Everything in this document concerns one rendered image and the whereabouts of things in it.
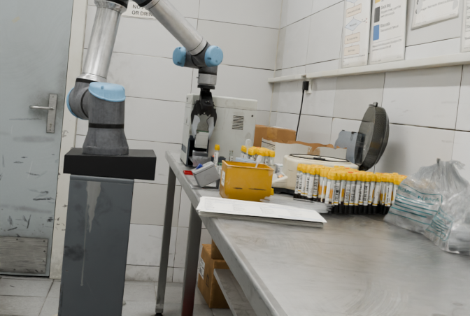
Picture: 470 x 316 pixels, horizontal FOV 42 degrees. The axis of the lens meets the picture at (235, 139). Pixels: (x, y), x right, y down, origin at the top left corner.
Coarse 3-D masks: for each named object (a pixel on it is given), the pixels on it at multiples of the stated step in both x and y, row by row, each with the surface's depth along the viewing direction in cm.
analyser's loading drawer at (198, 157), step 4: (192, 152) 244; (196, 152) 240; (200, 152) 240; (204, 152) 240; (192, 156) 243; (196, 156) 234; (200, 156) 240; (204, 156) 241; (192, 160) 237; (196, 160) 235; (200, 160) 235; (204, 160) 235; (208, 160) 235; (196, 164) 235
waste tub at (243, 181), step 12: (228, 168) 169; (240, 168) 170; (252, 168) 170; (264, 168) 170; (228, 180) 169; (240, 180) 170; (252, 180) 170; (264, 180) 171; (228, 192) 170; (240, 192) 170; (252, 192) 170; (264, 192) 171
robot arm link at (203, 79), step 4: (200, 76) 240; (204, 76) 240; (208, 76) 239; (212, 76) 240; (216, 76) 242; (200, 80) 240; (204, 80) 240; (208, 80) 240; (212, 80) 240; (216, 80) 243; (200, 84) 241; (204, 84) 240; (208, 84) 240; (212, 84) 240
